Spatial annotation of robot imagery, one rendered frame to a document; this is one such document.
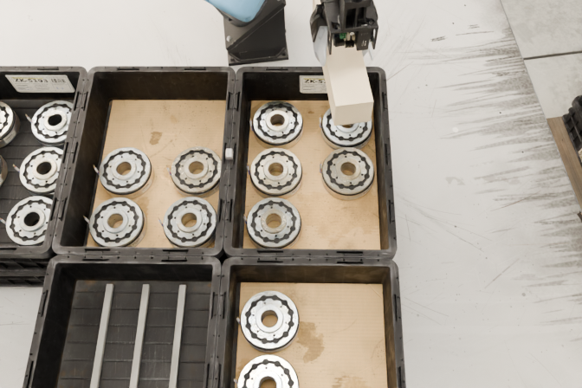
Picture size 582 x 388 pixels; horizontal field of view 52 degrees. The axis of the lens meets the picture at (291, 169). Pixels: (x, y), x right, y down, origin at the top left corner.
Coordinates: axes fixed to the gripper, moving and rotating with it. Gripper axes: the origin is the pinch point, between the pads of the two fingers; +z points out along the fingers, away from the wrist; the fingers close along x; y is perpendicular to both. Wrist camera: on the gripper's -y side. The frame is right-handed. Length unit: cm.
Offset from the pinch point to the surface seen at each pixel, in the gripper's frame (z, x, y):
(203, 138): 26.4, -27.1, -2.0
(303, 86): 21.0, -5.3, -8.1
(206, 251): 16.4, -27.2, 26.4
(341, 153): 23.4, 0.1, 7.4
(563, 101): 109, 98, -47
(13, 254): 17, -61, 22
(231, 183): 16.4, -21.7, 14.1
